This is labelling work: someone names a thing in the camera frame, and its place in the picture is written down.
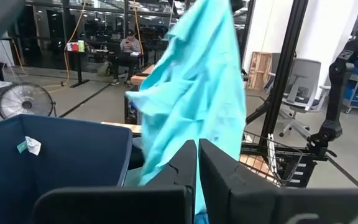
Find black wire basket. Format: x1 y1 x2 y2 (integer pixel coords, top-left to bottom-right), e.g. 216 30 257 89
239 130 305 188

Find yellow hanging cable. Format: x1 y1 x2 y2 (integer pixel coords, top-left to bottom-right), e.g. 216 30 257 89
132 0 143 55
42 0 88 94

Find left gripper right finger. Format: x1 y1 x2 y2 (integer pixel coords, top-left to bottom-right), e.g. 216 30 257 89
198 139 358 224

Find person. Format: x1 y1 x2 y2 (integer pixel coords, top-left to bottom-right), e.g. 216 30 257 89
110 29 143 87

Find black standing desk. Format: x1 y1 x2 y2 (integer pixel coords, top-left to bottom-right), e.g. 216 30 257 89
63 49 90 90

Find teal mesh-lined shorts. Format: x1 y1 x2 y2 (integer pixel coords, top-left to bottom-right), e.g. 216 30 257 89
124 0 247 224

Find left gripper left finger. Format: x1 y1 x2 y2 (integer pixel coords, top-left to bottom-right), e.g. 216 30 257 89
31 139 198 224

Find white teal bin tag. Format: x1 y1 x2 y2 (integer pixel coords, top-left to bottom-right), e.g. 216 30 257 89
16 136 42 156

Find wooden workbench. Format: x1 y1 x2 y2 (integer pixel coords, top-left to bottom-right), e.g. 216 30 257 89
124 63 157 125

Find grey office chair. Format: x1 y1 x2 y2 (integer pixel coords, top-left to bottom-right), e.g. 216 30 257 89
278 57 332 138

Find black aluminium table frame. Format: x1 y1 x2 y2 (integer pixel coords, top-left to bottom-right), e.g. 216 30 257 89
239 0 329 162

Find black floor fan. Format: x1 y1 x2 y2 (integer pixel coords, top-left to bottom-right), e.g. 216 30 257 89
0 82 57 121

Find navy fabric storage bin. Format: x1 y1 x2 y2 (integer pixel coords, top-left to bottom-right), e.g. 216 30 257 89
0 113 134 224

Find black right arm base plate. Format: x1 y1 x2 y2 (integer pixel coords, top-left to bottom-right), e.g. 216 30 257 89
278 152 319 189

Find wooden pallet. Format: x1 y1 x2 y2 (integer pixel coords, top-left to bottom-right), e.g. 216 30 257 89
246 51 273 91

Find grey backpack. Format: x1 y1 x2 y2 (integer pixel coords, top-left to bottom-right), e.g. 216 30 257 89
96 60 112 77

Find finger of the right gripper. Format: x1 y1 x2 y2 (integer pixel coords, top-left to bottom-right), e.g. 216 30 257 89
229 0 245 13

